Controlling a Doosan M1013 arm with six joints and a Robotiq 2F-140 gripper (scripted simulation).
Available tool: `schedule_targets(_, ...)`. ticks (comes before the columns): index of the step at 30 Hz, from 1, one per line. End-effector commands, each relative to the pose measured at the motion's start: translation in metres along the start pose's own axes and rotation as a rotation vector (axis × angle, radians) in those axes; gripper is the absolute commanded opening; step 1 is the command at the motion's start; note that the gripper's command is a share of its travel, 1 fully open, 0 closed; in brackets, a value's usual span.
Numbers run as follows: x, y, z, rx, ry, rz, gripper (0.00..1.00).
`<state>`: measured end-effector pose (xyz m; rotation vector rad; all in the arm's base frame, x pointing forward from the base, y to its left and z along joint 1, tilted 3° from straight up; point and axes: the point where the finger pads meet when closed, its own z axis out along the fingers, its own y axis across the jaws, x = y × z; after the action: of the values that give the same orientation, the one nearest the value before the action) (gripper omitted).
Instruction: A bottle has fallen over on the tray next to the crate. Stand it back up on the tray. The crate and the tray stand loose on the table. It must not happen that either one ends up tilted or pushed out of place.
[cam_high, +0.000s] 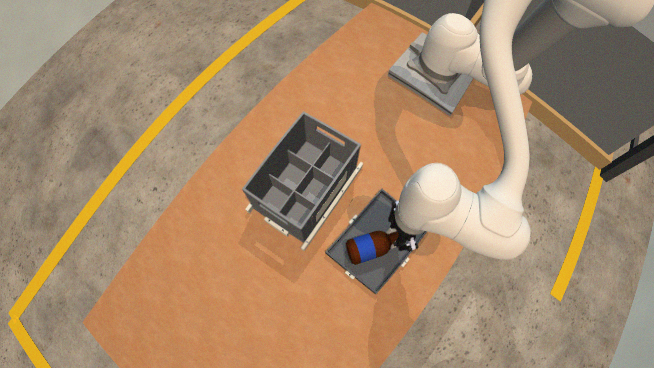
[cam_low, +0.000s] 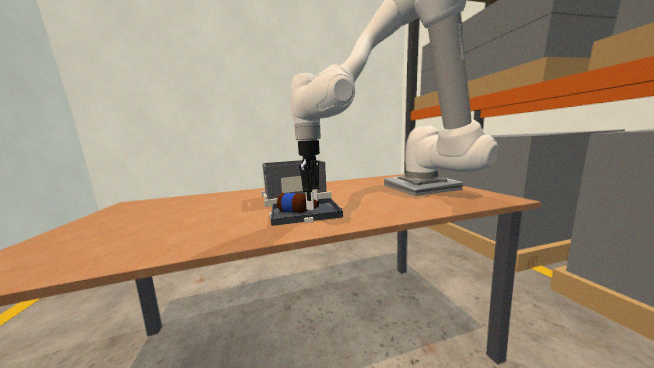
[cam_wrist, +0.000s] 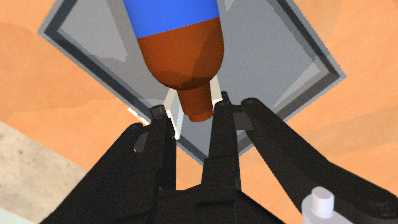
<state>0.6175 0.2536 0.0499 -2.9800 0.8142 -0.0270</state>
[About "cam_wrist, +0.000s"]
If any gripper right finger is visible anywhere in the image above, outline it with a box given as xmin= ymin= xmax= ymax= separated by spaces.
xmin=192 ymin=75 xmax=398 ymax=224

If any brown and blue bottle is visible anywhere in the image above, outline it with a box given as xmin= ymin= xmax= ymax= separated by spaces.
xmin=123 ymin=0 xmax=225 ymax=122

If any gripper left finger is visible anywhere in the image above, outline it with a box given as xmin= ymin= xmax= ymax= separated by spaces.
xmin=39 ymin=88 xmax=184 ymax=224

